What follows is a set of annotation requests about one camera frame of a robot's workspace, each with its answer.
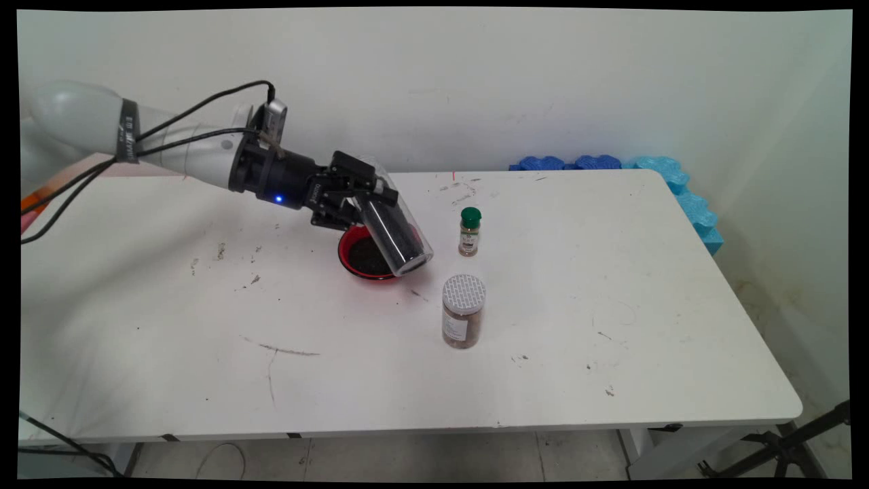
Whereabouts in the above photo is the clear plastic jar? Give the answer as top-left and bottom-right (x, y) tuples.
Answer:
(350, 158), (435, 278)

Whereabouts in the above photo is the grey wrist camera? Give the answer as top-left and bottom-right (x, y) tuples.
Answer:
(261, 98), (289, 145)

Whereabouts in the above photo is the black floor cable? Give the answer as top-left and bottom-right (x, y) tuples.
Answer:
(19, 410), (127, 478)

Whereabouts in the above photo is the red bowl black rim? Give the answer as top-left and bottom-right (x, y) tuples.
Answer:
(337, 225), (403, 283)

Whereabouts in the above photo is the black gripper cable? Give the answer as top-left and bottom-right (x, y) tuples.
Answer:
(20, 126), (284, 245)

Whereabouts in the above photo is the small spice bottle green cap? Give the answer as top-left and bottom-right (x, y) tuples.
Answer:
(458, 207), (483, 257)

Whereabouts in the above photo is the black tripod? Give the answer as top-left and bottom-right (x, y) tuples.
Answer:
(698, 399), (851, 479)

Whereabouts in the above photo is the grey strap on arm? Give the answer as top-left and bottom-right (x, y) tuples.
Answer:
(114, 98), (142, 166)

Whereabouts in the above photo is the black seeds pile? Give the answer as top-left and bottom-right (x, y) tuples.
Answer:
(348, 236), (392, 276)

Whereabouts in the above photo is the brown spice jar white lid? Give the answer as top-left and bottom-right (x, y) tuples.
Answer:
(441, 274), (487, 350)

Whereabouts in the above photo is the thin floor wire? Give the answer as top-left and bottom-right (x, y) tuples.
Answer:
(196, 442), (246, 479)

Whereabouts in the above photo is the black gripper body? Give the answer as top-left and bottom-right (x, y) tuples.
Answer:
(229, 132), (335, 212)

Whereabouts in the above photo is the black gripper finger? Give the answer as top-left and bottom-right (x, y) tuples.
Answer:
(328, 151), (401, 207)
(310, 193), (366, 234)

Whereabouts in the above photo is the black camera cable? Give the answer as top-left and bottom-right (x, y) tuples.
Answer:
(20, 80), (277, 217)

